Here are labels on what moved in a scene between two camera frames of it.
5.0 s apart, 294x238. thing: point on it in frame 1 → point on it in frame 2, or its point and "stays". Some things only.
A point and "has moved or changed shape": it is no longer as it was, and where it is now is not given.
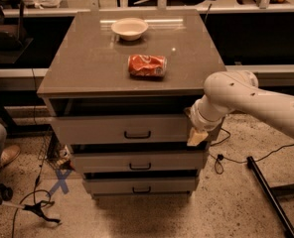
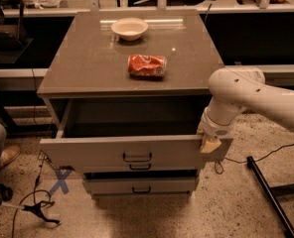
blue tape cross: [62, 181] stays
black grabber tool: [34, 207] stays
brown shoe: [9, 154] stays
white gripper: [198, 120] → [214, 130]
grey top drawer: [122, 129] has moved or changed shape
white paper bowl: [130, 29] stays
